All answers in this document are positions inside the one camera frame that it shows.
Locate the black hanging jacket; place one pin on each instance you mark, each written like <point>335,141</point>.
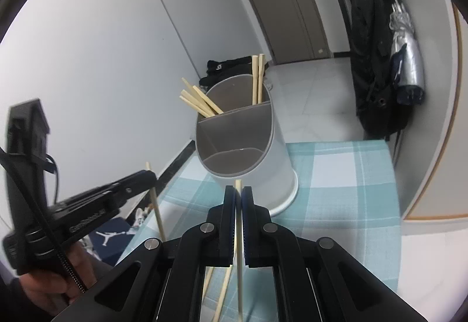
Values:
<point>375,96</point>

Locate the chopstick in holder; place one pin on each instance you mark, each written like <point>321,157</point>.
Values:
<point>260,78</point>
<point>201,109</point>
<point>255,68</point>
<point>196,92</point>

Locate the black clothes pile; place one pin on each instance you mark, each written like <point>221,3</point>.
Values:
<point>221,70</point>

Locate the white utensil holder cup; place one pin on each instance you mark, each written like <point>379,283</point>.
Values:
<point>245,142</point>

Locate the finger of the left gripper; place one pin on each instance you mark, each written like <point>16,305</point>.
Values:
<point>110,197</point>

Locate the teal plaid placemat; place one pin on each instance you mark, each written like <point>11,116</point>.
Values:
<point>347,191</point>

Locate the navy jordan shoe box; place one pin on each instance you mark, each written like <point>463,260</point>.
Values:
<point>108,242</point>

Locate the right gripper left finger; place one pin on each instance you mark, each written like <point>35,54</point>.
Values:
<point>210,243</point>

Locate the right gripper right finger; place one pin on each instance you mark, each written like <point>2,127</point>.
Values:
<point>267,244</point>

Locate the person left hand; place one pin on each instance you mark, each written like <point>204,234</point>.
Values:
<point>45,289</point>

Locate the wooden chopstick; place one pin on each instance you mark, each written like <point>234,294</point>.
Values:
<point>159,221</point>
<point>207,281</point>
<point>222,295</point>

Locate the silver folded umbrella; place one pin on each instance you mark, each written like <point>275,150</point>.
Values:
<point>406,58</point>

